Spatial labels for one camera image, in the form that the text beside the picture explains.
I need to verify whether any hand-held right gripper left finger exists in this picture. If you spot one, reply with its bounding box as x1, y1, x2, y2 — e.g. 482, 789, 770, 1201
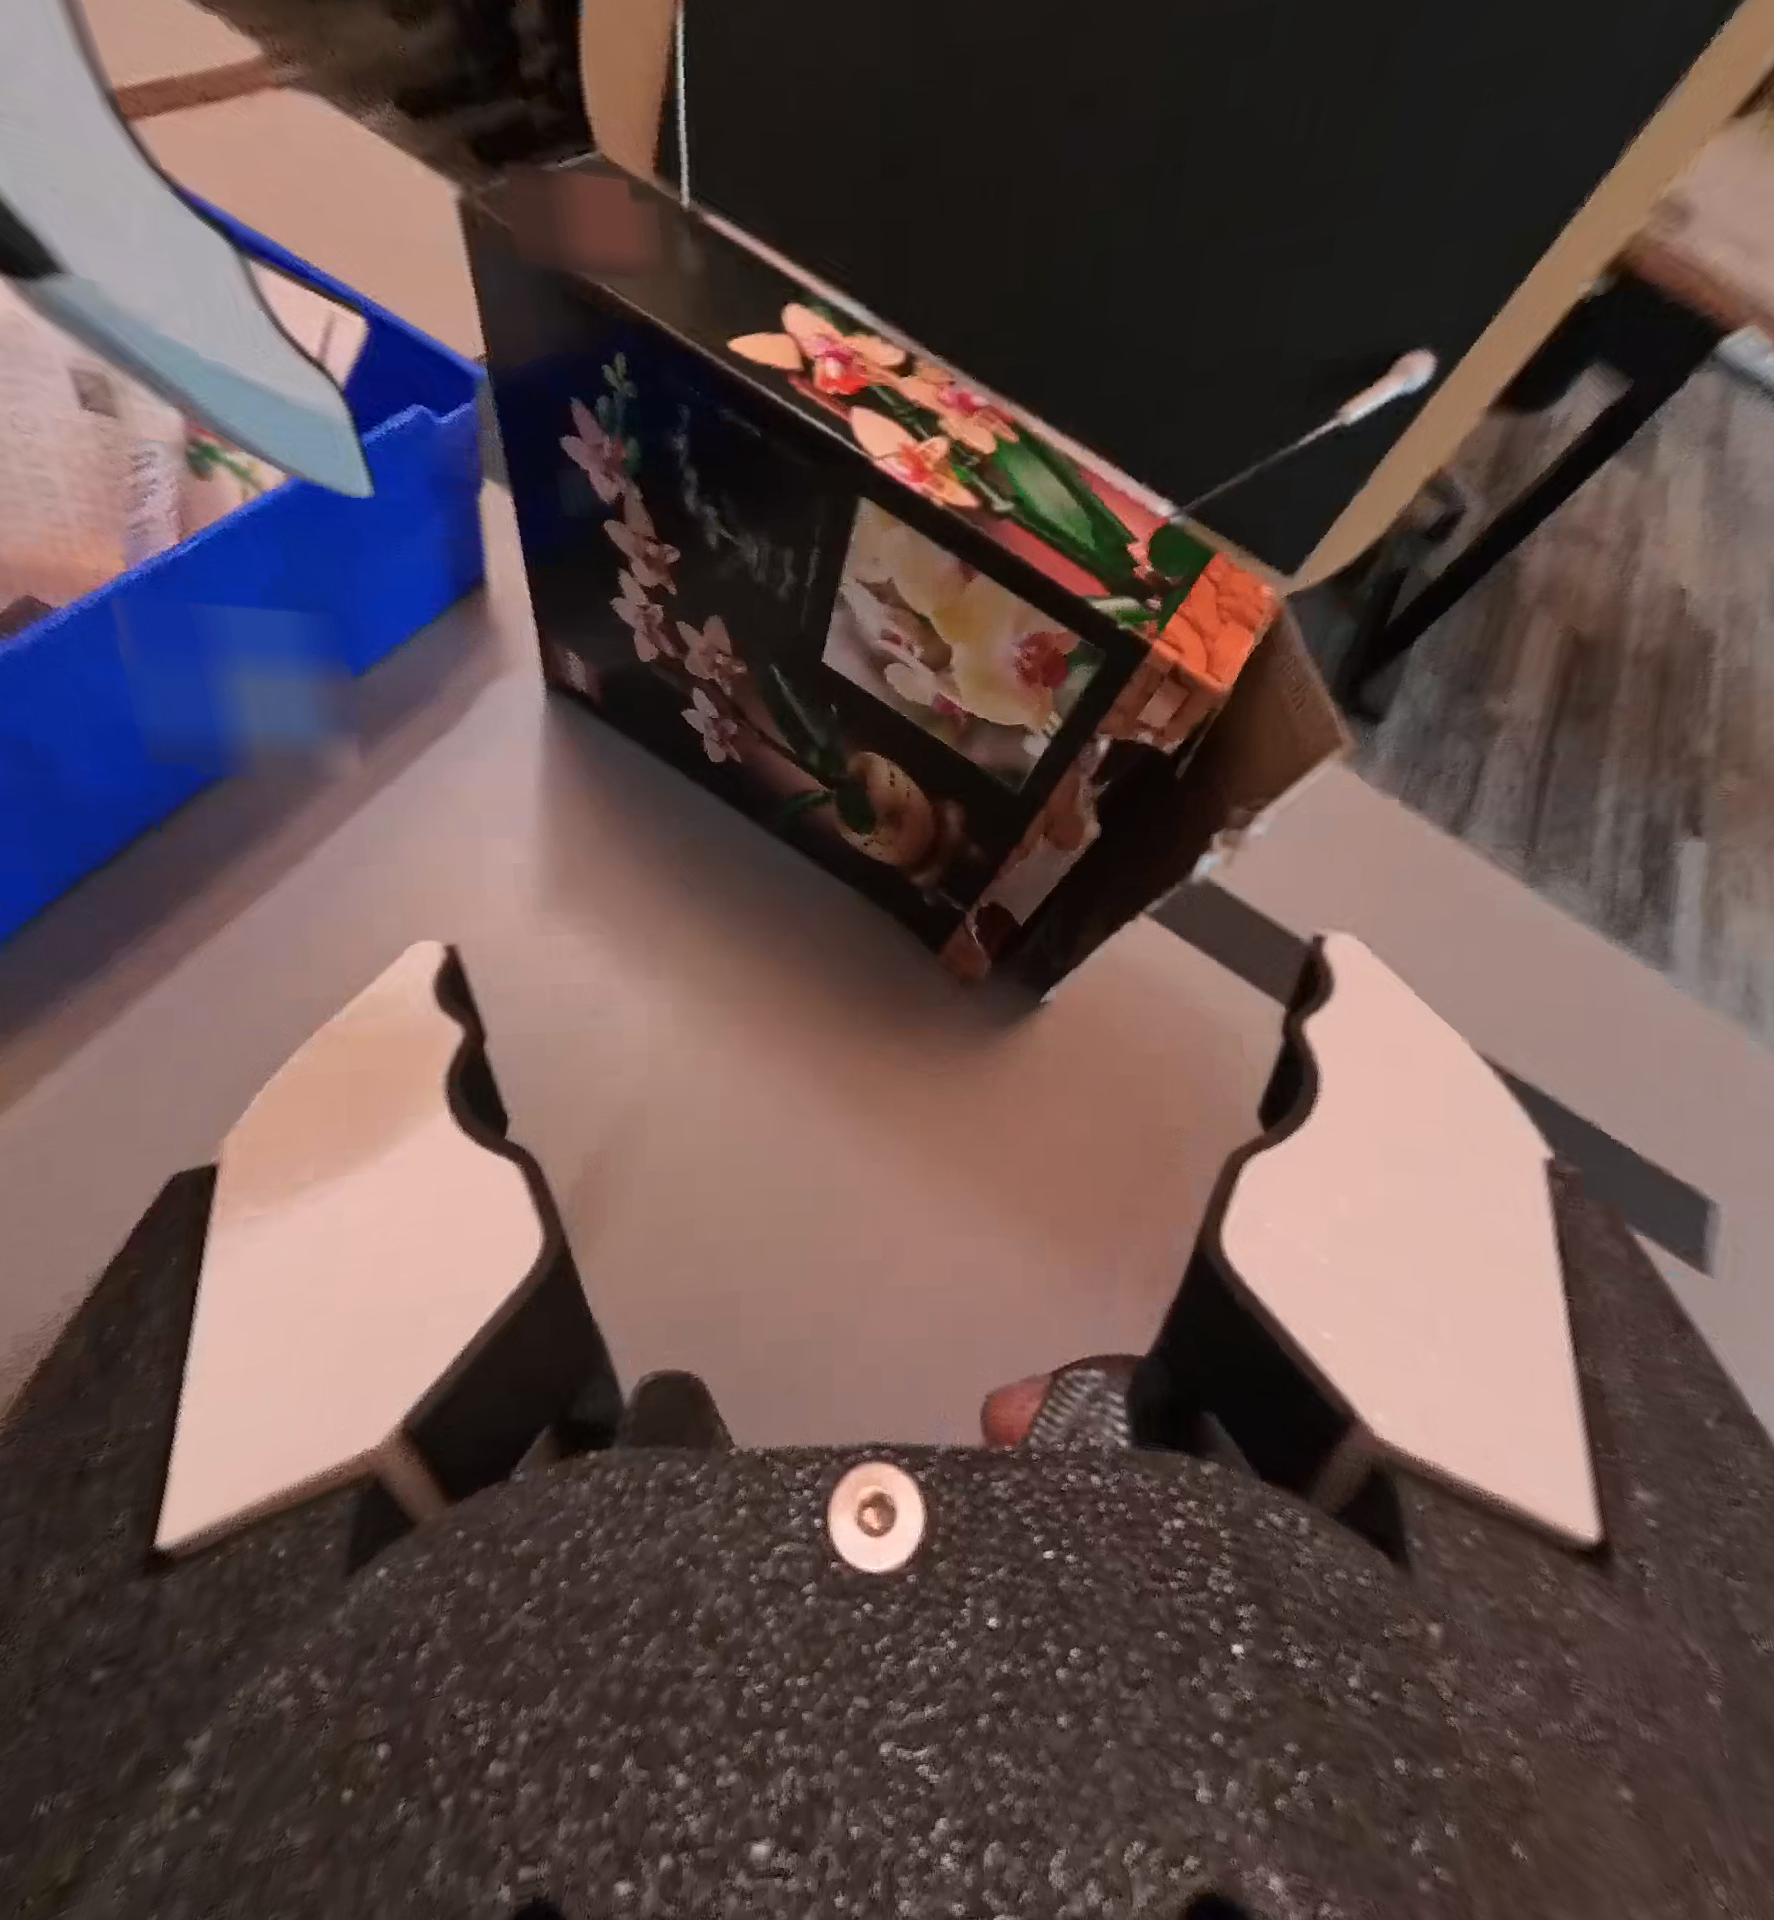
151, 939, 552, 1556

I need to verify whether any black orchid lego box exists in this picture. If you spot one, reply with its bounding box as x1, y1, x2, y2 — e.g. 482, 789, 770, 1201
459, 150, 1354, 1002

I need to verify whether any large printed white paper bag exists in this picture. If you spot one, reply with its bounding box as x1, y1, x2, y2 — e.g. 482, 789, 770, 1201
0, 248, 292, 665

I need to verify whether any blue plastic bin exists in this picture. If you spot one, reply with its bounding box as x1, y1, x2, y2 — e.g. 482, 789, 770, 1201
0, 195, 487, 958

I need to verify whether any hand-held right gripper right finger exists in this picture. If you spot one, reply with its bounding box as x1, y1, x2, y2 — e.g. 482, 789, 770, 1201
1217, 931, 1609, 1552

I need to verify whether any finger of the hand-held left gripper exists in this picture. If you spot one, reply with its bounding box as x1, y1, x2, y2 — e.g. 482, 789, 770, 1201
0, 0, 377, 501

